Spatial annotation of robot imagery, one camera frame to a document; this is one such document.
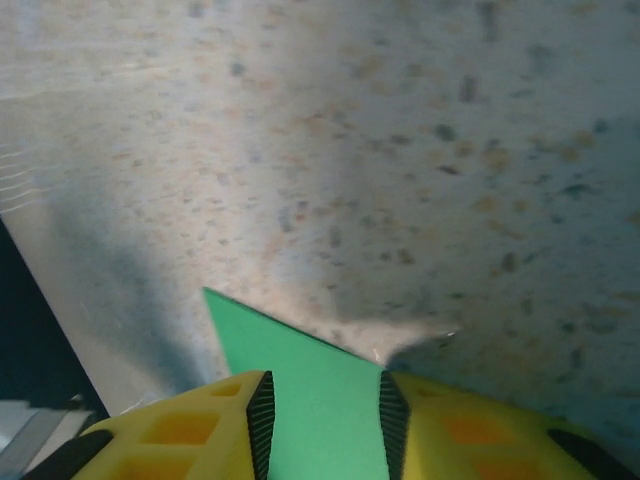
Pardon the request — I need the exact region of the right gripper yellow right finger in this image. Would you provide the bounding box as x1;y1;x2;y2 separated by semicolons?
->
378;369;635;480

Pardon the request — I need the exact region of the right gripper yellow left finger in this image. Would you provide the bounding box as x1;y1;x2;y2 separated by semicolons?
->
22;369;276;480

